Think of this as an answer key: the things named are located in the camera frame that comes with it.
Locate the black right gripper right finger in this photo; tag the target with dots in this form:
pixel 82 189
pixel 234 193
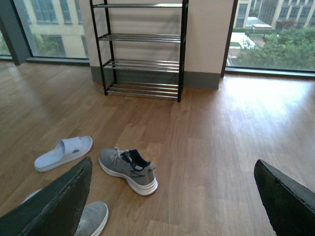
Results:
pixel 289 205

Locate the light blue slipper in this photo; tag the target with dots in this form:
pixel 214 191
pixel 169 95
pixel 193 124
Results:
pixel 31 195
pixel 65 151

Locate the black metal shoe rack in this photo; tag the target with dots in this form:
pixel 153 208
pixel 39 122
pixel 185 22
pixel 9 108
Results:
pixel 107 59

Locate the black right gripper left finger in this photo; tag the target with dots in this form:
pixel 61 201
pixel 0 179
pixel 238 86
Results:
pixel 56 209

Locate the grey knit sneaker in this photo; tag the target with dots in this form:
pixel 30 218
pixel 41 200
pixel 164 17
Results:
pixel 129 165
pixel 93 219

